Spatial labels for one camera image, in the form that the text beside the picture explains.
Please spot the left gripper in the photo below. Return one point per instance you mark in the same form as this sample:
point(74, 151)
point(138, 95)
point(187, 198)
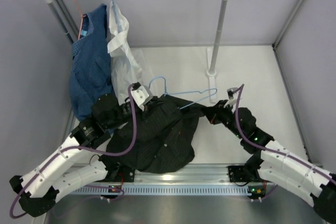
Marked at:
point(146, 109)

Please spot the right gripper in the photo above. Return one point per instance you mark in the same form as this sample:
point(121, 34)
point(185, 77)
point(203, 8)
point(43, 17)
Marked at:
point(213, 113)

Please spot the black pinstriped shirt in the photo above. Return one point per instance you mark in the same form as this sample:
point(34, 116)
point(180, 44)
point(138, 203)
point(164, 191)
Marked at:
point(164, 136)

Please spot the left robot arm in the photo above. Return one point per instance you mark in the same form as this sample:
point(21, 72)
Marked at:
point(78, 162)

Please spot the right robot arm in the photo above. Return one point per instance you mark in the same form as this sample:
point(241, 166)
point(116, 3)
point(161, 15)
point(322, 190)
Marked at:
point(272, 162)

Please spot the white shirt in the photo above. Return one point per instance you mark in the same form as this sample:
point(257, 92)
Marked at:
point(126, 64)

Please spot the blue checked shirt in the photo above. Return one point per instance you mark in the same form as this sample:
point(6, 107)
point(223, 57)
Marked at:
point(90, 75)

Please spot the light blue hanger with shirt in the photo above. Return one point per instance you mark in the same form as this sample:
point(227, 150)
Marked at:
point(116, 16)

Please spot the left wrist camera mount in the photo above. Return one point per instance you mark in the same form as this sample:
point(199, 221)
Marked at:
point(141, 95)

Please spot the aluminium mounting rail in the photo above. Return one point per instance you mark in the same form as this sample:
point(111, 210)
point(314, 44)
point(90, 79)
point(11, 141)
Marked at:
point(191, 174)

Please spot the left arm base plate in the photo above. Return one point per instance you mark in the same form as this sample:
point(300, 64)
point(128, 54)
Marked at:
point(120, 174)

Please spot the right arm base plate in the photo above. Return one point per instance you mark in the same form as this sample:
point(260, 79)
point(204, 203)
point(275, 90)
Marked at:
point(240, 176)

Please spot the slotted cable duct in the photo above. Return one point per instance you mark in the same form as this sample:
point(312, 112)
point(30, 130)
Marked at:
point(163, 190)

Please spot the pink wire hanger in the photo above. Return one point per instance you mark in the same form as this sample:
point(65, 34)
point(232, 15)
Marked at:
point(82, 16)

